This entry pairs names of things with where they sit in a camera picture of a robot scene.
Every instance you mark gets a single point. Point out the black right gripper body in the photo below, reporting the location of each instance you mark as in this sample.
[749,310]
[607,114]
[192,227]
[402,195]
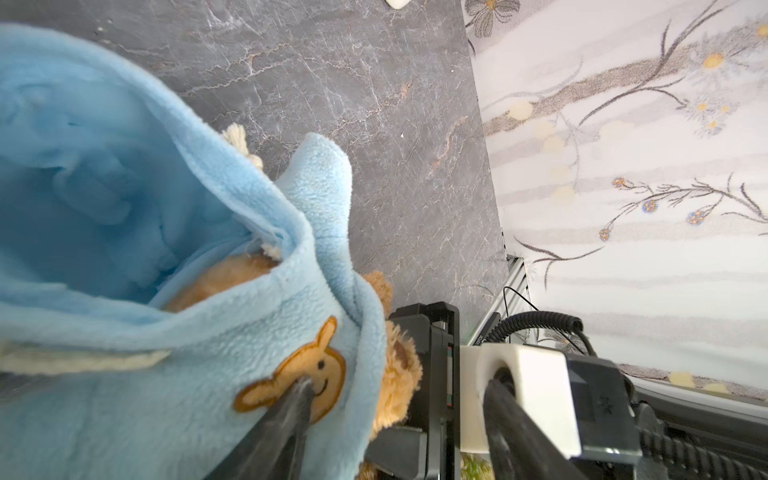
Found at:
[426,444]

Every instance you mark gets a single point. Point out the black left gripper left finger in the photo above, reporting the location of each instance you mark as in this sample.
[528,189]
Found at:
[273,449]

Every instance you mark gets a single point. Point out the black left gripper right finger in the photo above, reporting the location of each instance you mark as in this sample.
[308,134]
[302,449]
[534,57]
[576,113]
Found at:
[517,447]

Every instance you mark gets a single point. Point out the brown teddy bear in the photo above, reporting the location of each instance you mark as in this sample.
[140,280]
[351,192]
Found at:
[402,373]

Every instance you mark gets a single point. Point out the light blue fleece hoodie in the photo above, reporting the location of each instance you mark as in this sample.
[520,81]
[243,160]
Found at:
[115,196]

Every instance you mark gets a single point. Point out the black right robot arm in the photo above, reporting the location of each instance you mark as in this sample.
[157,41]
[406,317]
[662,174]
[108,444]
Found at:
[681,435]

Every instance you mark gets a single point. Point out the white plastic bottle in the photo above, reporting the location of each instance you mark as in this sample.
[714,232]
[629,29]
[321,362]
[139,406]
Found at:
[397,4]

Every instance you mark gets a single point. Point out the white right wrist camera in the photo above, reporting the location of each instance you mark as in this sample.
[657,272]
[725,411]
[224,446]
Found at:
[580,403]

